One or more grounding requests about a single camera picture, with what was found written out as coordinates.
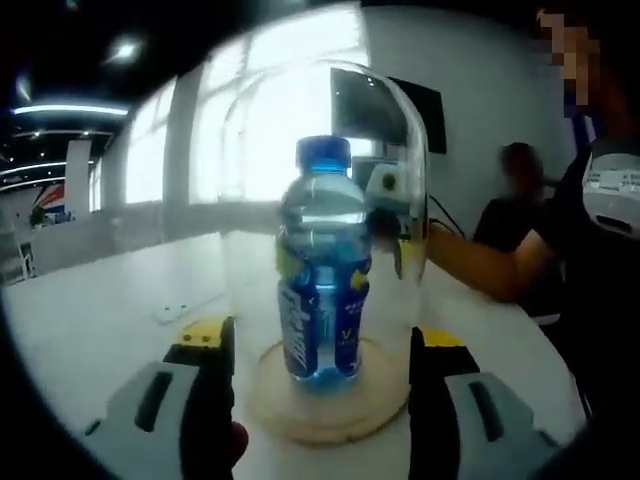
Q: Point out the red blue striped sign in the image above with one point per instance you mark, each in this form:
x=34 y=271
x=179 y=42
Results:
x=50 y=200

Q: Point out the blue drink bottle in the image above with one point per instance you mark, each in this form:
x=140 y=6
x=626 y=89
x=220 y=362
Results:
x=325 y=280

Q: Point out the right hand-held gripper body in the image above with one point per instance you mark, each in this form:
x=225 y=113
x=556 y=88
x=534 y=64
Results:
x=392 y=192

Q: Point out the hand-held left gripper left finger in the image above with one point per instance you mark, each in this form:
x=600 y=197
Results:
x=165 y=420

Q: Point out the straight ceiling light strip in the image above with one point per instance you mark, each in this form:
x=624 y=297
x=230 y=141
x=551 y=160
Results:
x=70 y=108

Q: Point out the clear glass dome cover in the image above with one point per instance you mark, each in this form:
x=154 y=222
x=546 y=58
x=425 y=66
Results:
x=250 y=200

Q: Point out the round wooden base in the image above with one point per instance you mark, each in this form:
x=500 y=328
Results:
x=330 y=420

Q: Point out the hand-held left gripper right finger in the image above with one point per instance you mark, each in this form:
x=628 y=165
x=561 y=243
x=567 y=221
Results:
x=475 y=430

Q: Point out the person's right hand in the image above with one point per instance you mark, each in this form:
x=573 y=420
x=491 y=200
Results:
x=385 y=227

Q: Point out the person's left hand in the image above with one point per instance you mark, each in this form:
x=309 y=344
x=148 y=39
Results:
x=240 y=442

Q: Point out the white worn device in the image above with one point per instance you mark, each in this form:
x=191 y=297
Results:
x=615 y=190

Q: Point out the black wall monitor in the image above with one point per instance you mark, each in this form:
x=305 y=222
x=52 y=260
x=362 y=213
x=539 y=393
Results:
x=430 y=115

